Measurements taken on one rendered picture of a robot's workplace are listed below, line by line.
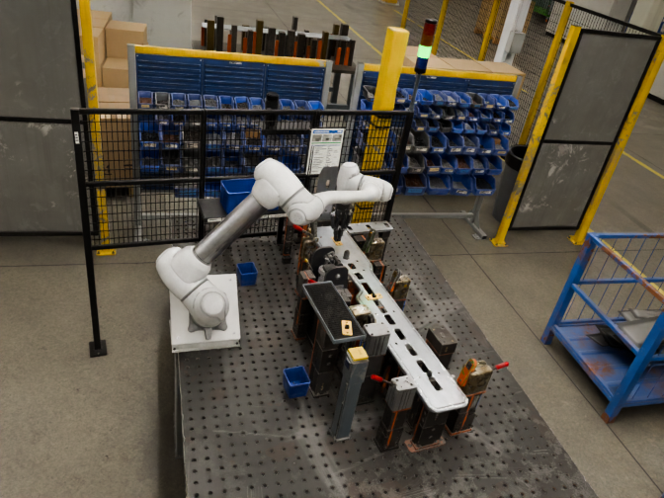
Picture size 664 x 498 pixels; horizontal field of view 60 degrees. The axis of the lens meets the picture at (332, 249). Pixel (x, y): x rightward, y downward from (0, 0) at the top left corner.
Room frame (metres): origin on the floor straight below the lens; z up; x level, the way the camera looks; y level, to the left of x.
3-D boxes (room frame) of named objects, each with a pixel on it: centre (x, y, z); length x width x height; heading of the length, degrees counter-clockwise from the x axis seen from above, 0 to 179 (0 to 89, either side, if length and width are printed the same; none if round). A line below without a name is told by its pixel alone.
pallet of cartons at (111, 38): (6.25, 2.80, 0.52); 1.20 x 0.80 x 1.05; 17
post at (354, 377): (1.63, -0.16, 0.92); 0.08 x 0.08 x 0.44; 27
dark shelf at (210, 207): (2.93, 0.35, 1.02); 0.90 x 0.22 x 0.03; 117
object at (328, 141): (3.17, 0.14, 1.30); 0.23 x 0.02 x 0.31; 117
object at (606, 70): (4.96, -1.98, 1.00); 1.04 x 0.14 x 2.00; 110
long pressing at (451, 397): (2.20, -0.25, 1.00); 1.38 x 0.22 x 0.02; 27
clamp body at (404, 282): (2.35, -0.36, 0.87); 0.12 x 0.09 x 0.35; 117
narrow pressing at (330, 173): (2.87, 0.09, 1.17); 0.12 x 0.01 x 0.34; 117
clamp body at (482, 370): (1.78, -0.67, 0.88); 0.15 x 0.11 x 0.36; 117
